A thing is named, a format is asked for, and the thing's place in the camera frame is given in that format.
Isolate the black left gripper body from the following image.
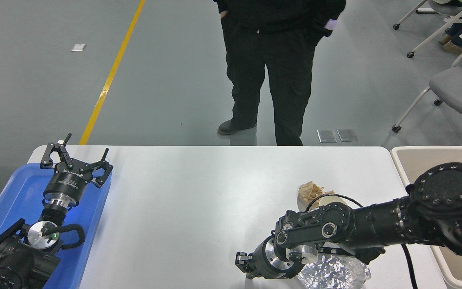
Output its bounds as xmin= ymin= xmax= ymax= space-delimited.
xmin=43 ymin=159 xmax=95 ymax=201

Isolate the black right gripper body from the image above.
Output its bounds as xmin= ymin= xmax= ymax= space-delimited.
xmin=247 ymin=237 xmax=274 ymax=280

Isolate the white paper cup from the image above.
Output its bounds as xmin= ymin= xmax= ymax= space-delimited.
xmin=311 ymin=194 xmax=349 ymax=212

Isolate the blue plastic tray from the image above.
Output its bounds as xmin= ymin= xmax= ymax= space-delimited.
xmin=0 ymin=163 xmax=112 ymax=289

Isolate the silver foil tray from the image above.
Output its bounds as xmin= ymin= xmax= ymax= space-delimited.
xmin=296 ymin=253 xmax=371 ymax=289

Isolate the crumpled tan paper ball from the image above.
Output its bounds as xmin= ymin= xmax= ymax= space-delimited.
xmin=298 ymin=181 xmax=335 ymax=202

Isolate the metal floor plate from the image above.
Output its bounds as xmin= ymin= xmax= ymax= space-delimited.
xmin=337 ymin=128 xmax=358 ymax=142
xmin=317 ymin=129 xmax=337 ymax=143

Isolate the large pale plastic bin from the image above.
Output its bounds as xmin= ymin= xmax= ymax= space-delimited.
xmin=390 ymin=146 xmax=462 ymax=289

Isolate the grey seat office chair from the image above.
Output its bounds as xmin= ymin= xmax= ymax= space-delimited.
xmin=391 ymin=27 xmax=462 ymax=133

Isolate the white frame office chair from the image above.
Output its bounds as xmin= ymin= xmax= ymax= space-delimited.
xmin=393 ymin=0 xmax=462 ymax=59

